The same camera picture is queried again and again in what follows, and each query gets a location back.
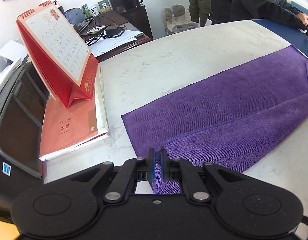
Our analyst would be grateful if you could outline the grey slippers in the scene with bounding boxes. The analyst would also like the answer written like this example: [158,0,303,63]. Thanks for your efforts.
[163,4,198,35]

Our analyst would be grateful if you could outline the black power adapter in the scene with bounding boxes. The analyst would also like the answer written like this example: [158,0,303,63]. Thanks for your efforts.
[105,27,125,37]

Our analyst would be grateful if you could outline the dark wooden desk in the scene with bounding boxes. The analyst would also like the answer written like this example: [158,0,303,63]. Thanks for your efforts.
[74,11,151,62]

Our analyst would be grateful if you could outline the red book stack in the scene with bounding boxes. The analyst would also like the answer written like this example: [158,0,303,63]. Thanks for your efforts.
[38,67,110,178]

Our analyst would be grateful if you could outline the red desk calendar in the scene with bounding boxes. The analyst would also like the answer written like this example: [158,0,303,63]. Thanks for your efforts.
[16,1,98,108]

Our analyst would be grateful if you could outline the seated man in black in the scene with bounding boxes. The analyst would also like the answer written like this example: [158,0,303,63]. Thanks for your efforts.
[230,0,308,30]

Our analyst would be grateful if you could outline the white papers on desk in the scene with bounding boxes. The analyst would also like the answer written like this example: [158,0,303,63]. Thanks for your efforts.
[90,30,144,57]

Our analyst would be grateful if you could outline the blue bag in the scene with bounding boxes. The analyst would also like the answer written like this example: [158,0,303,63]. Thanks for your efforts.
[65,8,87,25]

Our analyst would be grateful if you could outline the purple towel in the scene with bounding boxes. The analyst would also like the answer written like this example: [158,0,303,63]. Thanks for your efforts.
[120,44,308,195]

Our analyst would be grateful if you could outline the black water dispenser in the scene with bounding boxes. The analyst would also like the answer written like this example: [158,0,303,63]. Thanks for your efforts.
[110,0,153,39]

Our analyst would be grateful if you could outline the blue desk mat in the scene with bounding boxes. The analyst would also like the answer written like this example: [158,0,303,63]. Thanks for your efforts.
[253,19,308,57]

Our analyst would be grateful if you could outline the yellow folder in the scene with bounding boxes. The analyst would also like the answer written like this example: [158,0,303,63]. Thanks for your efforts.
[0,221,19,240]

